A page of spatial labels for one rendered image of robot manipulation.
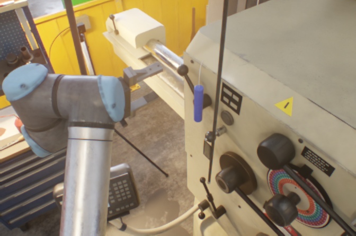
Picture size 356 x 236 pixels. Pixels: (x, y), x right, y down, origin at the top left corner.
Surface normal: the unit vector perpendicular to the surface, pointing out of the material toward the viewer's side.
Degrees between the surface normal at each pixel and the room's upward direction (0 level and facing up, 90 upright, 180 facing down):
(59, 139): 86
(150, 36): 90
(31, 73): 5
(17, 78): 5
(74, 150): 40
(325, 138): 45
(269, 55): 0
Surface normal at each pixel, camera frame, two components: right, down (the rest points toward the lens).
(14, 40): 0.55, 0.57
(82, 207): 0.22, -0.14
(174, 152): -0.03, -0.72
